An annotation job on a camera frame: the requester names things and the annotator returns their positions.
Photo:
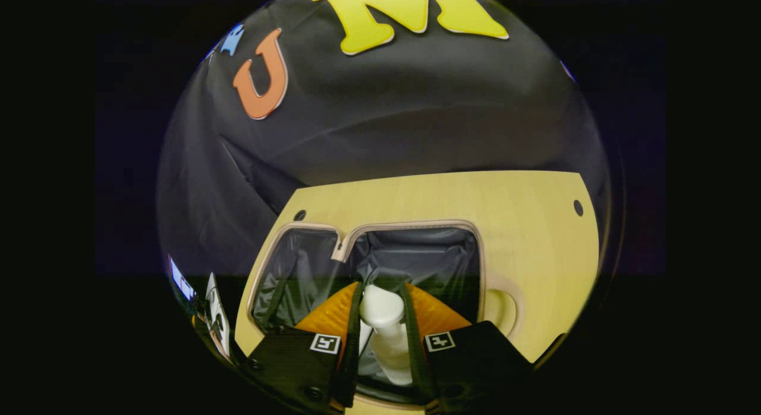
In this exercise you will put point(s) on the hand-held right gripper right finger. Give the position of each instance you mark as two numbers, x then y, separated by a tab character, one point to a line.
416	355

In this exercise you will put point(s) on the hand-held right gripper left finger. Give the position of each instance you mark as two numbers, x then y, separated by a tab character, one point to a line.
351	355

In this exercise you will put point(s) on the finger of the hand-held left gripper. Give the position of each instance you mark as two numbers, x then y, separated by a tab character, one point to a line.
216	314

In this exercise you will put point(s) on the white pump bottle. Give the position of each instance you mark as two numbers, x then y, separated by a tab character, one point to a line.
383	320

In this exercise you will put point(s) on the small pink suitcase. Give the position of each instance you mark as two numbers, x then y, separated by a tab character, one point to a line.
416	254

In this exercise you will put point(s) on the computer monitor screen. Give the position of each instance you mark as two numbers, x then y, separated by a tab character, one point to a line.
181	279

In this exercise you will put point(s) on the black backdrop cloth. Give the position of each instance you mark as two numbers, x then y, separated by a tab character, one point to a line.
386	118

